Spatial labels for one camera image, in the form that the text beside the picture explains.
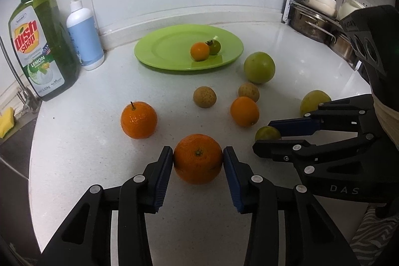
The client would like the yellow-green guava fruit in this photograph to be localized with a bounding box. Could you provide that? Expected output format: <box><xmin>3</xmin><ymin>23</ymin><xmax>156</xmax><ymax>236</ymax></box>
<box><xmin>299</xmin><ymin>90</ymin><xmax>331</xmax><ymax>116</ymax></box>

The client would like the small oval orange fruit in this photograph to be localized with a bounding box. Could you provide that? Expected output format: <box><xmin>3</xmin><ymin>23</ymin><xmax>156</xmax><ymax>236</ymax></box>
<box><xmin>230</xmin><ymin>96</ymin><xmax>260</xmax><ymax>128</ymax></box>

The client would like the brown longan fruit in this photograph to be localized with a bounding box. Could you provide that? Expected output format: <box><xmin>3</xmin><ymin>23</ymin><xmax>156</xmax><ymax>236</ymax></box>
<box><xmin>193</xmin><ymin>87</ymin><xmax>217</xmax><ymax>108</ymax></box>
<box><xmin>238</xmin><ymin>82</ymin><xmax>260</xmax><ymax>103</ymax></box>

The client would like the green apple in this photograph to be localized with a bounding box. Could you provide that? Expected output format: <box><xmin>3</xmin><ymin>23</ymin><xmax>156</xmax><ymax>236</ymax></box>
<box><xmin>243</xmin><ymin>52</ymin><xmax>276</xmax><ymax>84</ymax></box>

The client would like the large orange tangerine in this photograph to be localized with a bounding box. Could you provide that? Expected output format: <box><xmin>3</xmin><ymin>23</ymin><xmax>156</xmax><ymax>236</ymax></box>
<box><xmin>174</xmin><ymin>134</ymin><xmax>222</xmax><ymax>185</ymax></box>

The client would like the small green fruit with calyx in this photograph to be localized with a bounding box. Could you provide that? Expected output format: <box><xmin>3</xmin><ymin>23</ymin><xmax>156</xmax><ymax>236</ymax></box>
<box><xmin>205</xmin><ymin>39</ymin><xmax>221</xmax><ymax>55</ymax></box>

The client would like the stemmed orange tangerine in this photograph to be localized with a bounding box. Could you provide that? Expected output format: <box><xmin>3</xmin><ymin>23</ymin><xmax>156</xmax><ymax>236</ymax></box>
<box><xmin>120</xmin><ymin>101</ymin><xmax>158</xmax><ymax>140</ymax></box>

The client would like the smooth orange kumquat fruit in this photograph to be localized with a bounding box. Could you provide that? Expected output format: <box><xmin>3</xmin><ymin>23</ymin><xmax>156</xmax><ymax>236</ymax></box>
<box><xmin>190</xmin><ymin>42</ymin><xmax>210</xmax><ymax>61</ymax></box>

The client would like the chrome kitchen faucet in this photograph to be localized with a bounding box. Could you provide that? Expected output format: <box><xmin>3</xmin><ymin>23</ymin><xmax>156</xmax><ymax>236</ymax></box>
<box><xmin>0</xmin><ymin>37</ymin><xmax>41</xmax><ymax>114</ymax></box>

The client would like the metal dish rack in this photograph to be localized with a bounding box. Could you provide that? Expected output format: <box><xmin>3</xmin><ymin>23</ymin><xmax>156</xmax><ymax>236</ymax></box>
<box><xmin>282</xmin><ymin>0</ymin><xmax>361</xmax><ymax>70</ymax></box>

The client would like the yellow sponge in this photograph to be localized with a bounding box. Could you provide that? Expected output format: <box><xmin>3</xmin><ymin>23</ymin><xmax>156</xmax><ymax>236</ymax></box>
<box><xmin>0</xmin><ymin>107</ymin><xmax>15</xmax><ymax>139</ymax></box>

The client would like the lime green plate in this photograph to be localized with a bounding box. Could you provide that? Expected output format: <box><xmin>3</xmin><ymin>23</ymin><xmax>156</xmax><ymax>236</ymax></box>
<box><xmin>134</xmin><ymin>24</ymin><xmax>243</xmax><ymax>72</ymax></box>

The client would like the green dish soap bottle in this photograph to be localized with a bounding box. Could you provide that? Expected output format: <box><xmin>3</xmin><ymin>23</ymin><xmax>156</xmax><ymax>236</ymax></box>
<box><xmin>8</xmin><ymin>0</ymin><xmax>80</xmax><ymax>101</ymax></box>

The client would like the white blue pump bottle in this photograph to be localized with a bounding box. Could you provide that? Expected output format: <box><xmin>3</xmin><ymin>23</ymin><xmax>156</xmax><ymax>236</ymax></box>
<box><xmin>66</xmin><ymin>0</ymin><xmax>105</xmax><ymax>71</ymax></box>

